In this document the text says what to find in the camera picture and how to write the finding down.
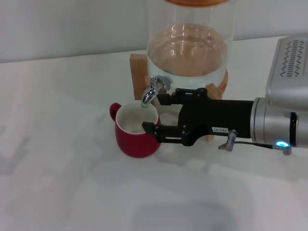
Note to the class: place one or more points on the chrome faucet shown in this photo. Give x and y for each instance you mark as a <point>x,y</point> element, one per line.
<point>149,92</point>

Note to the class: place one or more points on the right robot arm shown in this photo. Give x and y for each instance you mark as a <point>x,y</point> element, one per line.
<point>272,122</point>

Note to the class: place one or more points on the wooden dispenser stand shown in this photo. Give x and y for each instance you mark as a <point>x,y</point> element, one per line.
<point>138,79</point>

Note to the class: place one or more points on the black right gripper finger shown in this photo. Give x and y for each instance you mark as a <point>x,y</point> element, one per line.
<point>168,99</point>
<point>166,133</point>

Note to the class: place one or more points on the red ceramic cup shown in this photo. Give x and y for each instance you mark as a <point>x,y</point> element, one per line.
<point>137,146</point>

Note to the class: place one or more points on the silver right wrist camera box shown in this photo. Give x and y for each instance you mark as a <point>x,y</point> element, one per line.
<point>288,72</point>

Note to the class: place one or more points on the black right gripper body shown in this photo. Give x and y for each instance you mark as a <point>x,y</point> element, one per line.
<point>216,115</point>

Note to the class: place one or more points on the glass water dispenser jar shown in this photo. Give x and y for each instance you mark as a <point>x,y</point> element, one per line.
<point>190,67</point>

